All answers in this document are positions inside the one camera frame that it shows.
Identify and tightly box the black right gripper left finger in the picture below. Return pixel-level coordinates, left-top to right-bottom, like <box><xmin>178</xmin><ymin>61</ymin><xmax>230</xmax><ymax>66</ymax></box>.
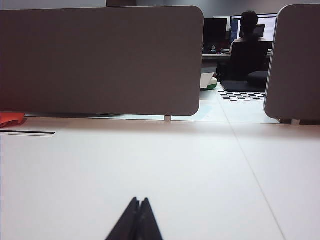
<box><xmin>104</xmin><ymin>197</ymin><xmax>141</xmax><ymax>240</ymax></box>

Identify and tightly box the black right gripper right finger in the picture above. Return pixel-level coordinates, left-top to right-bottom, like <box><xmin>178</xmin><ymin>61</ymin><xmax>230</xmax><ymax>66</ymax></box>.
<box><xmin>136</xmin><ymin>197</ymin><xmax>163</xmax><ymax>240</ymax></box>

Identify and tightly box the white green round object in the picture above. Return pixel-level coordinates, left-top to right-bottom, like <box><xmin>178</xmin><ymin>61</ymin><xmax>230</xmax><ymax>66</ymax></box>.
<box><xmin>203</xmin><ymin>77</ymin><xmax>218</xmax><ymax>91</ymax></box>

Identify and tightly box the orange cloth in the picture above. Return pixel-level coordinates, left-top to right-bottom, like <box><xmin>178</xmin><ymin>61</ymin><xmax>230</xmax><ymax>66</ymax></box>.
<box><xmin>0</xmin><ymin>112</ymin><xmax>27</xmax><ymax>129</ymax></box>

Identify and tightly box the white folded card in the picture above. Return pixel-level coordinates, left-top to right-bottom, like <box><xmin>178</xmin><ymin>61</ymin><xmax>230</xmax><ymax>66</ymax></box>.
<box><xmin>201</xmin><ymin>71</ymin><xmax>215</xmax><ymax>89</ymax></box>

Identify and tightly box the black white checkerboard sheet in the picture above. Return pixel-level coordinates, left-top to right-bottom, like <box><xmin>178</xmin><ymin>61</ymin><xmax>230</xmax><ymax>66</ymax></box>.
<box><xmin>217</xmin><ymin>90</ymin><xmax>266</xmax><ymax>103</ymax></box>

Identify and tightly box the grey desk divider panel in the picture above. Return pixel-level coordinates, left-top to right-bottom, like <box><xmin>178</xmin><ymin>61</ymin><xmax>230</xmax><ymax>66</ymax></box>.
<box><xmin>0</xmin><ymin>5</ymin><xmax>205</xmax><ymax>117</ymax></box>
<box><xmin>263</xmin><ymin>3</ymin><xmax>320</xmax><ymax>121</ymax></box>

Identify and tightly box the grey office desk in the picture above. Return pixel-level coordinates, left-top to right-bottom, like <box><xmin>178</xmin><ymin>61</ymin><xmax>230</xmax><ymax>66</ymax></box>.
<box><xmin>201</xmin><ymin>48</ymin><xmax>273</xmax><ymax>61</ymax></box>

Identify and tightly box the black office chair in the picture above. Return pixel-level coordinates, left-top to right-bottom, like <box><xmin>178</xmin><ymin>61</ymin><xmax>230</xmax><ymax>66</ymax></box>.
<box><xmin>216</xmin><ymin>41</ymin><xmax>273</xmax><ymax>82</ymax></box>

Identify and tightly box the dark computer monitor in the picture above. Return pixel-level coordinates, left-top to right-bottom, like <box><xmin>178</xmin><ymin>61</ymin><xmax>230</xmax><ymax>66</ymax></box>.
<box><xmin>203</xmin><ymin>17</ymin><xmax>229</xmax><ymax>41</ymax></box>

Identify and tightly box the seated person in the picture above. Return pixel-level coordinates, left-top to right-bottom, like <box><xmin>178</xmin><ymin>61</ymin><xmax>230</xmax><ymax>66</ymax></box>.
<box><xmin>229</xmin><ymin>10</ymin><xmax>266</xmax><ymax>55</ymax></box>

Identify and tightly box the lit computer monitor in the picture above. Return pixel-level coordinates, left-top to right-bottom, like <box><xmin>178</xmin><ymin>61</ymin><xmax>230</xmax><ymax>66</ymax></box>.
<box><xmin>230</xmin><ymin>14</ymin><xmax>278</xmax><ymax>41</ymax></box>

